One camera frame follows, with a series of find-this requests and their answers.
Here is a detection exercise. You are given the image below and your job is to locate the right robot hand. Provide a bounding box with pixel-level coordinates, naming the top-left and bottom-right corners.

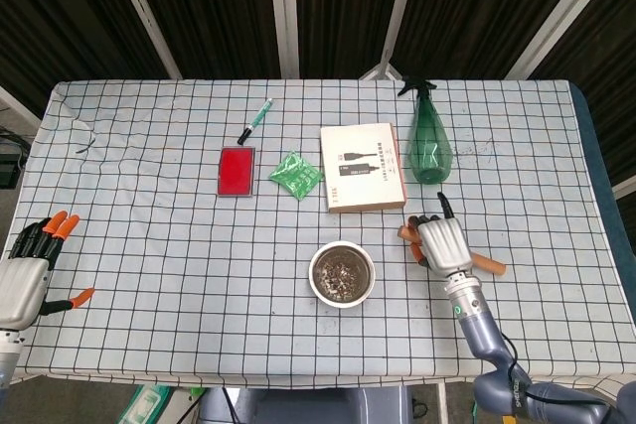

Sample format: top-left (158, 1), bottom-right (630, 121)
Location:
top-left (406, 192), bottom-right (473, 277)

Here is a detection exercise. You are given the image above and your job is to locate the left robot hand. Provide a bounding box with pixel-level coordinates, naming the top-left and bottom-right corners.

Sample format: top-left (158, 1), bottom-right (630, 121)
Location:
top-left (0, 211), bottom-right (95, 331)

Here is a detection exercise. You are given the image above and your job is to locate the wooden rolling pin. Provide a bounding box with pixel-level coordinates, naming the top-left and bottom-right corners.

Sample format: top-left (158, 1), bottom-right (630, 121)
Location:
top-left (397, 224), bottom-right (507, 277)

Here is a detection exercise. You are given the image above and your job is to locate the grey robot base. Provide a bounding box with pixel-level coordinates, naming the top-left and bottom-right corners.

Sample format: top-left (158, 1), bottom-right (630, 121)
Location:
top-left (198, 386), bottom-right (416, 424)

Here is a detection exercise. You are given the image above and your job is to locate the stainless steel bowl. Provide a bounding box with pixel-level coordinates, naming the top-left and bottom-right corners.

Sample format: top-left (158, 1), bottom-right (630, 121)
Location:
top-left (308, 239), bottom-right (377, 310)

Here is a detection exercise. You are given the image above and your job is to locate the green plastic spray bottle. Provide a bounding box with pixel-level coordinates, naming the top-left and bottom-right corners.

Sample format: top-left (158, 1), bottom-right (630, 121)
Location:
top-left (397, 75), bottom-right (453, 186)

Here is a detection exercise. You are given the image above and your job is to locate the dark crushed seed mix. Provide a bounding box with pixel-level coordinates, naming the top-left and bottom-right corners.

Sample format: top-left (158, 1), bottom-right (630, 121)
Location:
top-left (317, 255), bottom-right (370, 302)

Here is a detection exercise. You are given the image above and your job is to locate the white and kraft cardboard box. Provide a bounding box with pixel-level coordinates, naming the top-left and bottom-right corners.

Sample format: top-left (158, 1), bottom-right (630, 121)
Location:
top-left (320, 122), bottom-right (408, 214)

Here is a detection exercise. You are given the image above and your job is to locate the black equipment box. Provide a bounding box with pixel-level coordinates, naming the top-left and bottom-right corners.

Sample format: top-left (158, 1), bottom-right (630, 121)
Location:
top-left (0, 128), bottom-right (31, 190)

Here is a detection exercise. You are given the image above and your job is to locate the checked light blue tablecloth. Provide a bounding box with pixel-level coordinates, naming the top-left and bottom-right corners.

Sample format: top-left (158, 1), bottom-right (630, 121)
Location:
top-left (8, 78), bottom-right (636, 388)

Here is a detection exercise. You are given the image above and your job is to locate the green foil packet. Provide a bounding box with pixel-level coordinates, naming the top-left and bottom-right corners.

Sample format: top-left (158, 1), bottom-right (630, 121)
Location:
top-left (268, 150), bottom-right (324, 203)

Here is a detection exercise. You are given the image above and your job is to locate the red ink pad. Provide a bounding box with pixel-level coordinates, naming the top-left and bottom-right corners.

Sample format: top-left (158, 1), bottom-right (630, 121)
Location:
top-left (216, 146), bottom-right (257, 199)

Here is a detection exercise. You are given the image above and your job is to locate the green marker pen black cap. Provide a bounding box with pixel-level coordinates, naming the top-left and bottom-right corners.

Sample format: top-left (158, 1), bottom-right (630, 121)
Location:
top-left (237, 97), bottom-right (275, 146)

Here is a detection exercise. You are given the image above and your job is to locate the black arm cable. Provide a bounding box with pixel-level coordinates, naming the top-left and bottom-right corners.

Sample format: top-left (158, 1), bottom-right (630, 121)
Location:
top-left (499, 330), bottom-right (617, 408)

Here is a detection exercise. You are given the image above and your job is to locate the white frame post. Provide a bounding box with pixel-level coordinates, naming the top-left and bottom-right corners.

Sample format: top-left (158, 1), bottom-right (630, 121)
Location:
top-left (504, 0), bottom-right (625, 80)
top-left (611, 178), bottom-right (636, 200)
top-left (266, 0), bottom-right (301, 80)
top-left (0, 84), bottom-right (44, 122)
top-left (357, 0), bottom-right (423, 81)
top-left (103, 0), bottom-right (183, 80)

